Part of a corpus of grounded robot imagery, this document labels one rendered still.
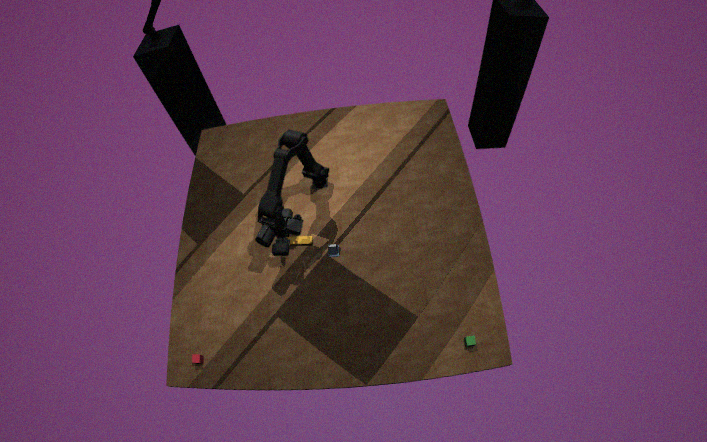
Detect yellow bar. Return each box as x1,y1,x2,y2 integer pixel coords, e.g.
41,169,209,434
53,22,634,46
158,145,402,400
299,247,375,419
286,236,313,246

